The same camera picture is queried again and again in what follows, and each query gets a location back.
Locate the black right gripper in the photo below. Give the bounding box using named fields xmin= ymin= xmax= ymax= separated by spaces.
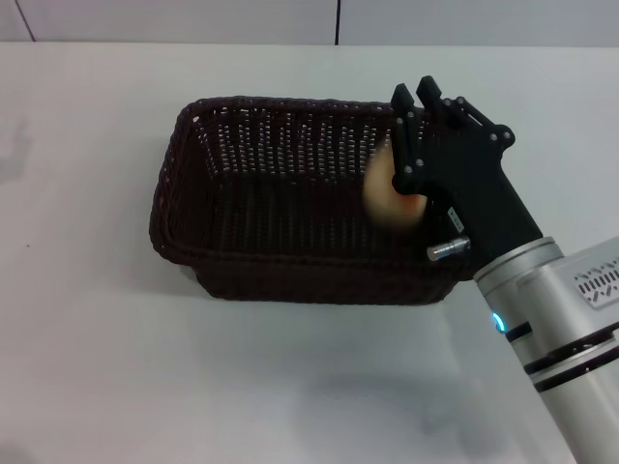
xmin=390 ymin=74 xmax=544 ymax=282

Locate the round bun with orange centre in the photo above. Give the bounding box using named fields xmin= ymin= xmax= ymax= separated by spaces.
xmin=362 ymin=135 xmax=427 ymax=229

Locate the dark brown woven basket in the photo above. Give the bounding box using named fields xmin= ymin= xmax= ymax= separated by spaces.
xmin=148 ymin=95 xmax=480 ymax=307

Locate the silver metal peg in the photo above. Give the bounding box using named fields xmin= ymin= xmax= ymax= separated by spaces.
xmin=426 ymin=235 xmax=472 ymax=263

